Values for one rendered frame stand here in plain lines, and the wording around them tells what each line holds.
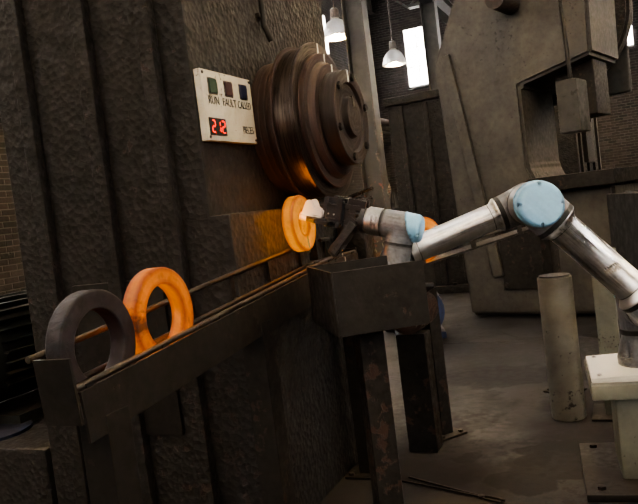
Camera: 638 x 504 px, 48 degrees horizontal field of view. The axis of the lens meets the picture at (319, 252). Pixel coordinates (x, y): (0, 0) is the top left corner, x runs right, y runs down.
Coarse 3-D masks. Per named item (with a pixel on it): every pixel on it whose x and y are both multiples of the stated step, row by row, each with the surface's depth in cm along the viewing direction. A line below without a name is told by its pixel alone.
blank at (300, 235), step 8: (288, 200) 196; (296, 200) 197; (304, 200) 202; (288, 208) 194; (296, 208) 196; (288, 216) 193; (296, 216) 195; (288, 224) 193; (296, 224) 194; (304, 224) 203; (312, 224) 204; (288, 232) 193; (296, 232) 194; (304, 232) 202; (312, 232) 204; (288, 240) 195; (296, 240) 194; (304, 240) 198; (312, 240) 203; (296, 248) 197; (304, 248) 197
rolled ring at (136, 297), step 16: (144, 272) 134; (160, 272) 136; (128, 288) 131; (144, 288) 131; (176, 288) 140; (128, 304) 129; (144, 304) 131; (176, 304) 142; (144, 320) 130; (176, 320) 143; (192, 320) 144; (144, 336) 130
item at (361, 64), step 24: (360, 0) 1068; (432, 0) 1532; (360, 24) 1084; (432, 24) 1537; (360, 48) 1088; (432, 48) 1542; (360, 72) 1092; (432, 72) 1548; (384, 168) 1097; (384, 192) 1087; (384, 240) 1104
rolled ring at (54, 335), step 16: (64, 304) 115; (80, 304) 116; (96, 304) 120; (112, 304) 123; (64, 320) 113; (80, 320) 116; (112, 320) 125; (128, 320) 127; (48, 336) 112; (64, 336) 112; (112, 336) 126; (128, 336) 126; (48, 352) 112; (64, 352) 112; (112, 352) 126; (128, 352) 126
